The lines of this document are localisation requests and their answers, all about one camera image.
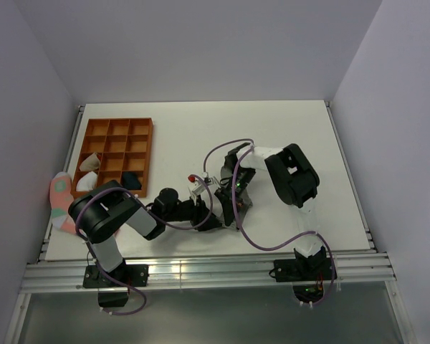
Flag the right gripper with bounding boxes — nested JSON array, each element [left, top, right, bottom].
[[215, 167, 257, 226]]

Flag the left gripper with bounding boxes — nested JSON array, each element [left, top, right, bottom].
[[163, 194, 221, 231]]

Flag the dark blue patterned sock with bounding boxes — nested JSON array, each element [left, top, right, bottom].
[[120, 171, 142, 190]]

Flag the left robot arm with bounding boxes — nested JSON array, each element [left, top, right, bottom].
[[68, 181, 222, 286]]

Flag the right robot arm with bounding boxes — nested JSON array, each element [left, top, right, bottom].
[[215, 143, 326, 280]]

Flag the orange compartment tray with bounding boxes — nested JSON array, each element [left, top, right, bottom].
[[72, 118, 153, 198]]

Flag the white rolled sock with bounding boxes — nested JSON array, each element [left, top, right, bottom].
[[76, 171, 97, 192]]

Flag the beige rolled sock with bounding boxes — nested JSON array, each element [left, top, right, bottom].
[[79, 153, 101, 172]]

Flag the pink green sock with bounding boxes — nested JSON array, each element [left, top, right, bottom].
[[49, 172, 76, 235]]

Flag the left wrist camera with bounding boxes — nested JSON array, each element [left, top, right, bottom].
[[188, 174, 210, 203]]

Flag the aluminium frame rail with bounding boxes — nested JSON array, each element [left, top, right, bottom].
[[19, 252, 396, 294]]

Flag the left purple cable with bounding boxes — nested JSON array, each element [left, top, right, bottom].
[[75, 175, 216, 317]]

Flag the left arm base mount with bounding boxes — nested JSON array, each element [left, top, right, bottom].
[[82, 262, 148, 316]]

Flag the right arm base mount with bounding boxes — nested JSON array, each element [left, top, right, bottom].
[[269, 247, 338, 305]]

